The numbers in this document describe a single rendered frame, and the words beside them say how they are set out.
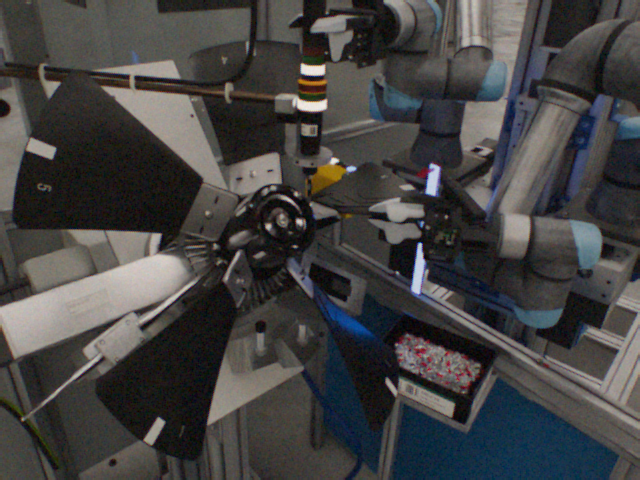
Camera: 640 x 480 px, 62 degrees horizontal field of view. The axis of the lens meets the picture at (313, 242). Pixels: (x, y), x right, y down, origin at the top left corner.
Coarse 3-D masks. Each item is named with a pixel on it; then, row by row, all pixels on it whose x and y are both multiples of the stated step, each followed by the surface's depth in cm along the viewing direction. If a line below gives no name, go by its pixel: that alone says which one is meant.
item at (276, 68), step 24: (216, 48) 94; (240, 48) 94; (264, 48) 94; (288, 48) 94; (192, 72) 94; (216, 72) 93; (264, 72) 92; (288, 72) 92; (216, 120) 92; (240, 120) 90; (264, 120) 89; (240, 144) 89; (264, 144) 88
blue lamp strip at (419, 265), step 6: (438, 168) 110; (432, 174) 112; (432, 180) 113; (432, 186) 113; (426, 192) 115; (432, 192) 114; (420, 246) 121; (420, 252) 122; (420, 258) 122; (420, 264) 123; (414, 270) 125; (420, 270) 123; (414, 276) 125; (420, 276) 124; (414, 282) 126; (420, 282) 125; (414, 288) 127
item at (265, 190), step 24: (264, 192) 80; (288, 192) 82; (240, 216) 80; (264, 216) 79; (288, 216) 82; (312, 216) 83; (240, 240) 80; (264, 240) 78; (288, 240) 80; (312, 240) 82; (264, 264) 83
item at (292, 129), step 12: (276, 108) 82; (288, 108) 82; (288, 120) 82; (300, 120) 84; (288, 132) 84; (288, 144) 85; (300, 144) 87; (300, 156) 84; (312, 156) 84; (324, 156) 84
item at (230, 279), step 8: (240, 256) 80; (232, 264) 78; (240, 264) 80; (248, 264) 83; (232, 272) 78; (240, 272) 81; (248, 272) 84; (224, 280) 77; (232, 280) 79; (248, 280) 85; (232, 288) 80; (240, 288) 83; (248, 288) 85; (240, 296) 84
